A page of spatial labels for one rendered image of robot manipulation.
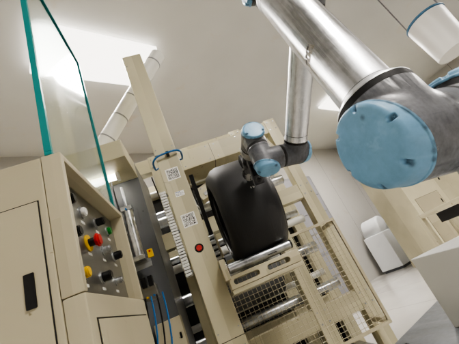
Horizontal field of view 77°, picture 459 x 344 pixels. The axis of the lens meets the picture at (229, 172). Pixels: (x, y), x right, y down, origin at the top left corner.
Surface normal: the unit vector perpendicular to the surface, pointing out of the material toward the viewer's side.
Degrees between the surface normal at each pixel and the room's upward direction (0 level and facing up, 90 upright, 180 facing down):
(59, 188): 90
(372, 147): 91
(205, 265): 90
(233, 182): 74
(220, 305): 90
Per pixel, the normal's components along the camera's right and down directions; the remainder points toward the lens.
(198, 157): 0.04, -0.43
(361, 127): -0.91, 0.28
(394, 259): -0.78, 0.07
